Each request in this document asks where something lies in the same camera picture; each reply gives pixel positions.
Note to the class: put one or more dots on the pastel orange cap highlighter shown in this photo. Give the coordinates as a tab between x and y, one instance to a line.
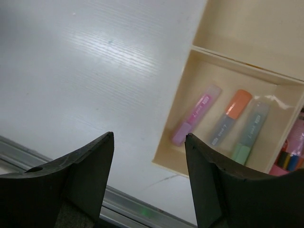
233	111

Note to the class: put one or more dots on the pastel green highlighter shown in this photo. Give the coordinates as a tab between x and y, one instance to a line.
250	132

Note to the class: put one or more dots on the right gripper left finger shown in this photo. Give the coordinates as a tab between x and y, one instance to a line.
67	192

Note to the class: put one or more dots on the wooden compartment tray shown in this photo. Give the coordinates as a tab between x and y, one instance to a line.
242	87

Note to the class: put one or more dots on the aluminium table frame rail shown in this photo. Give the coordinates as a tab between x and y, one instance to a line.
118	210

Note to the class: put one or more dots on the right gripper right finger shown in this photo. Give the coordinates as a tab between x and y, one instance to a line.
227	194

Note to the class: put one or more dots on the pastel lilac highlighter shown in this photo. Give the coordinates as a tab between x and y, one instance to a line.
205	102

